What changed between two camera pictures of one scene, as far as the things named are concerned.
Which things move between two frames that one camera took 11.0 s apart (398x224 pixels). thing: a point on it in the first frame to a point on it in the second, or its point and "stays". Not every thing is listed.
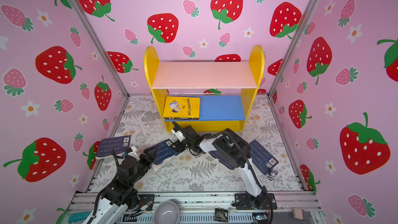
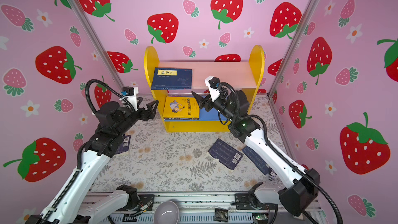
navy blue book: x=164 y=151 to x=172 y=79
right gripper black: x=177 y=145 to x=202 y=102
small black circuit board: x=221 y=214 stays
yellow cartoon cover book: x=180 y=108 stays
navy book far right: x=261 y=158 stays
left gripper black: x=151 y=156 to x=150 y=115
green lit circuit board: x=260 y=216 stays
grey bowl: x=167 y=212 stays
